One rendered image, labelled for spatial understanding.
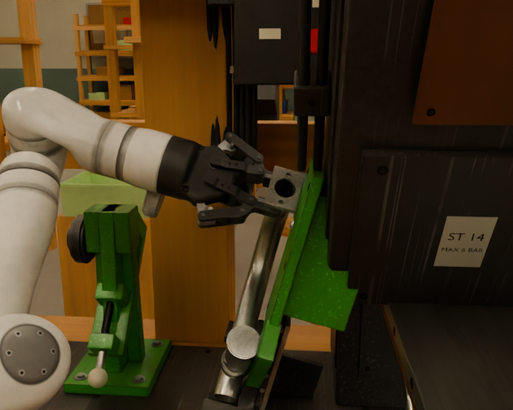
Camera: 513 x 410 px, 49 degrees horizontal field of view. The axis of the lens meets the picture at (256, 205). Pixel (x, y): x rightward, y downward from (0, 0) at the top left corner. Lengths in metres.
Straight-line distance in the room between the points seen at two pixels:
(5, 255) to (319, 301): 0.33
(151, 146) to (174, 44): 0.30
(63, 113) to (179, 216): 0.34
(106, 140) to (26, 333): 0.26
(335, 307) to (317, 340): 0.46
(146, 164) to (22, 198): 0.14
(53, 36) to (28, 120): 11.19
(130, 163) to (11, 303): 0.20
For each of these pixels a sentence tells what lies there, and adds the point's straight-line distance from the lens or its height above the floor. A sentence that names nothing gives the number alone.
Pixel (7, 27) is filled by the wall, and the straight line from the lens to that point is 12.34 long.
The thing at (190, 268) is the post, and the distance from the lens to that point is 1.01.
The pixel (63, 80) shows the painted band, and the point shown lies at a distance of 11.83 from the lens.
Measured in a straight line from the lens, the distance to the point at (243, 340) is 0.63.
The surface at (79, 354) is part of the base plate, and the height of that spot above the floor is 0.90.
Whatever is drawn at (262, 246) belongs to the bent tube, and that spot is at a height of 1.14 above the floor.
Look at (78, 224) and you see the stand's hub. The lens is 0.87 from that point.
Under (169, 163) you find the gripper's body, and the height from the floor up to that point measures 1.27.
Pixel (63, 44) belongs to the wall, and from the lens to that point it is 11.80.
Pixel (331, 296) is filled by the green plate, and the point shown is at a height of 1.14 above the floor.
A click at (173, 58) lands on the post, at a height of 1.39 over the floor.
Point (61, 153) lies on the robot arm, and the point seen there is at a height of 1.27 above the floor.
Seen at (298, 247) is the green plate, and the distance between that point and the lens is 0.58.
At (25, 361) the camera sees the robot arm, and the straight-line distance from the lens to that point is 0.54.
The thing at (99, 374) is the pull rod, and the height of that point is 0.95.
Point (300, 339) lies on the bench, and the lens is 1.08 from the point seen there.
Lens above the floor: 1.38
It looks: 14 degrees down
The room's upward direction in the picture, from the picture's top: straight up
